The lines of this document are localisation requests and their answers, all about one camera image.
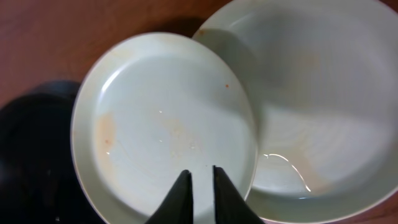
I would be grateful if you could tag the black round tray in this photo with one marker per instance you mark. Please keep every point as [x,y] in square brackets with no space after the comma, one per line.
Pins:
[38,180]

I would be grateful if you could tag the light green plate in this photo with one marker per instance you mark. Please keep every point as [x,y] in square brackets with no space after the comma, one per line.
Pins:
[152,106]
[321,77]

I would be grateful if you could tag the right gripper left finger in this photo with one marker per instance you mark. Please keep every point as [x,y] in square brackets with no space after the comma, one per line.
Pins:
[177,206]

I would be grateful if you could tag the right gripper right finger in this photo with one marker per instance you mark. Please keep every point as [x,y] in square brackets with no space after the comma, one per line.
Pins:
[230,207]

